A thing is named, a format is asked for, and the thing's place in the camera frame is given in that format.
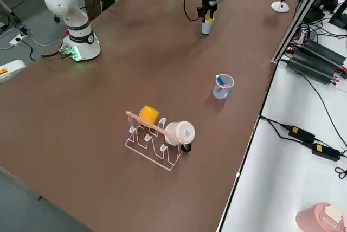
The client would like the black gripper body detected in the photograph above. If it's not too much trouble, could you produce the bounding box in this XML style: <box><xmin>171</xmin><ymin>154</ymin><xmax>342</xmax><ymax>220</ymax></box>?
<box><xmin>201</xmin><ymin>0</ymin><xmax>218</xmax><ymax>10</ymax></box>

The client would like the blue plastic cup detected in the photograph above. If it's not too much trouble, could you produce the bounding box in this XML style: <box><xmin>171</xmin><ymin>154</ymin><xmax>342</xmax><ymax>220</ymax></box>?
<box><xmin>201</xmin><ymin>22</ymin><xmax>214</xmax><ymax>35</ymax></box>

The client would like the clear blue pen holder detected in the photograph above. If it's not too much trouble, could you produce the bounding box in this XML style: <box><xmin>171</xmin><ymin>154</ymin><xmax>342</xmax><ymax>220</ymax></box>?
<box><xmin>213</xmin><ymin>74</ymin><xmax>235</xmax><ymax>100</ymax></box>

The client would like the black power supply box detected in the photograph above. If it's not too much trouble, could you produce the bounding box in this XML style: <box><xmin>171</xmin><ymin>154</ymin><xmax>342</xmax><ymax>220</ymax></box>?
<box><xmin>286</xmin><ymin>51</ymin><xmax>341</xmax><ymax>85</ymax></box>
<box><xmin>301</xmin><ymin>39</ymin><xmax>347</xmax><ymax>67</ymax></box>

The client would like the yellow mug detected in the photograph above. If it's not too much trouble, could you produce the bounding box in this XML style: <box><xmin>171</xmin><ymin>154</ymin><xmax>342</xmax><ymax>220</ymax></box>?
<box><xmin>139</xmin><ymin>105</ymin><xmax>160</xmax><ymax>127</ymax></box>

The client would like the white mug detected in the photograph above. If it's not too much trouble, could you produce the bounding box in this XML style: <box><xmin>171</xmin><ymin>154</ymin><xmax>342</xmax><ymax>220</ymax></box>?
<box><xmin>164</xmin><ymin>120</ymin><xmax>196</xmax><ymax>153</ymax></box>

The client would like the black power adapter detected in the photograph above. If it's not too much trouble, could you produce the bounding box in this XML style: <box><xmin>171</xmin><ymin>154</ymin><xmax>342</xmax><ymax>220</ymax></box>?
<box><xmin>311</xmin><ymin>143</ymin><xmax>341</xmax><ymax>162</ymax></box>
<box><xmin>288</xmin><ymin>125</ymin><xmax>317</xmax><ymax>142</ymax></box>

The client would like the white power strip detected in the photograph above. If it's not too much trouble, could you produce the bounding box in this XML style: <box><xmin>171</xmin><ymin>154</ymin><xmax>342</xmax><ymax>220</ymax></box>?
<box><xmin>9</xmin><ymin>33</ymin><xmax>29</xmax><ymax>46</ymax></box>

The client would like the white controller box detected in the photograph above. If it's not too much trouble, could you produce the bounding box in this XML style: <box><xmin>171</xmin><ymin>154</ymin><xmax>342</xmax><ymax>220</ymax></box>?
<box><xmin>0</xmin><ymin>60</ymin><xmax>27</xmax><ymax>84</ymax></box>

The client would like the pink round container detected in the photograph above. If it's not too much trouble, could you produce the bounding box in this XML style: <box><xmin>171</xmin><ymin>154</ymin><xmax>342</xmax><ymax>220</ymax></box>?
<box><xmin>295</xmin><ymin>202</ymin><xmax>345</xmax><ymax>232</ymax></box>

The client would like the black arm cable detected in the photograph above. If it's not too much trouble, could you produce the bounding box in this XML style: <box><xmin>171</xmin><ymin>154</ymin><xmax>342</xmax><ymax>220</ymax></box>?
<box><xmin>182</xmin><ymin>0</ymin><xmax>203</xmax><ymax>22</ymax></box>

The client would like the aluminium post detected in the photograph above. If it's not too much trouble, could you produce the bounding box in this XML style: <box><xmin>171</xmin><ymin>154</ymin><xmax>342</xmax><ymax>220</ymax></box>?
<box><xmin>271</xmin><ymin>0</ymin><xmax>333</xmax><ymax>63</ymax></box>

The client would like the white wire mug rack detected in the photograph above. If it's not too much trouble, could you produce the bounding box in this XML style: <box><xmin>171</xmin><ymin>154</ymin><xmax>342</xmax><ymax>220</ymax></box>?
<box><xmin>124</xmin><ymin>110</ymin><xmax>192</xmax><ymax>172</ymax></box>

